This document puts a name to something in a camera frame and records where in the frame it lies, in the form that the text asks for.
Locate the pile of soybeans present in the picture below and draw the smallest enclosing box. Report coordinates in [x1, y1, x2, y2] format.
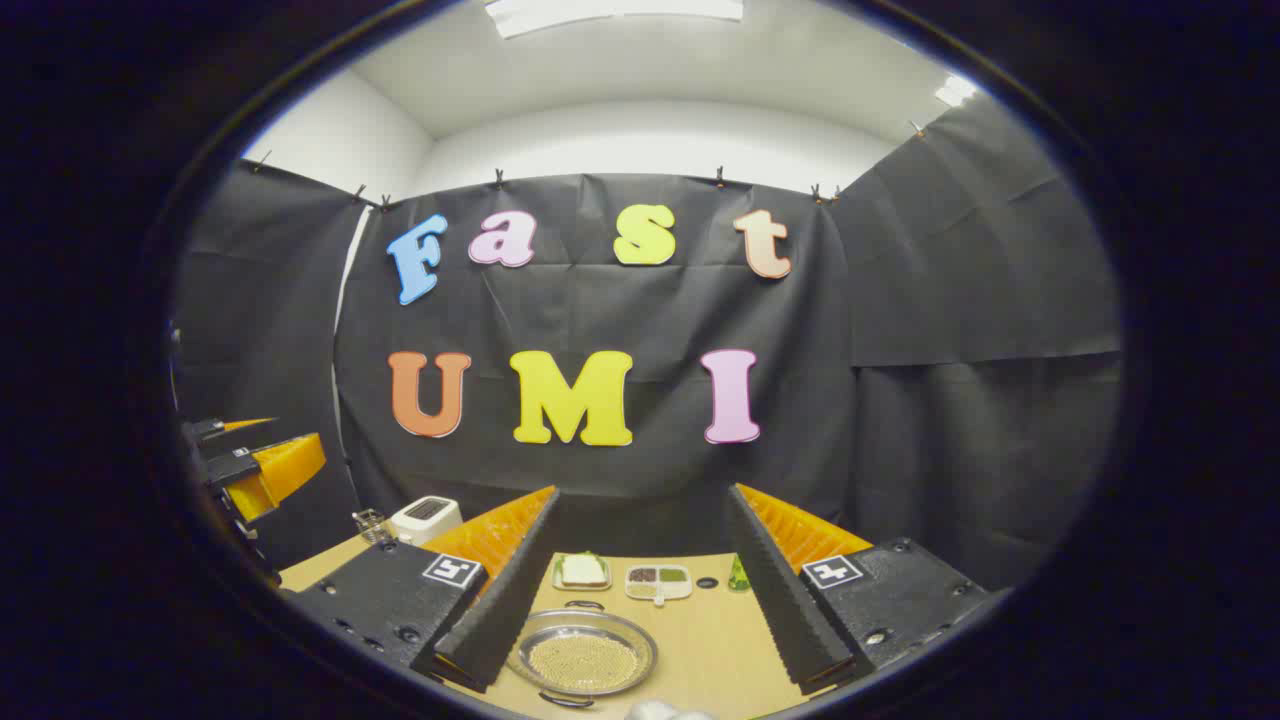
[527, 633, 639, 694]

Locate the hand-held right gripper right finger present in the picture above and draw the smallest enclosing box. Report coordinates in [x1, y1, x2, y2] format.
[726, 483, 991, 698]

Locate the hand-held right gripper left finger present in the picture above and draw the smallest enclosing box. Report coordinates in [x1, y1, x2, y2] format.
[288, 486, 562, 694]

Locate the white toaster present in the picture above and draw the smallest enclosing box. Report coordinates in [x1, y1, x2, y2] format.
[388, 496, 464, 546]

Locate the long ceiling light panel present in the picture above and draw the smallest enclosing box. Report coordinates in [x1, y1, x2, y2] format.
[485, 0, 746, 39]

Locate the white divided bean tray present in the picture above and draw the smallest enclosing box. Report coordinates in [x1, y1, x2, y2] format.
[625, 564, 694, 607]

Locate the stainless steel pot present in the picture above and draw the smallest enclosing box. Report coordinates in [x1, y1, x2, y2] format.
[505, 600, 659, 709]

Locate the white rectangular plate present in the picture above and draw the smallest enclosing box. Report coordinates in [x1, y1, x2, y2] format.
[552, 553, 613, 592]

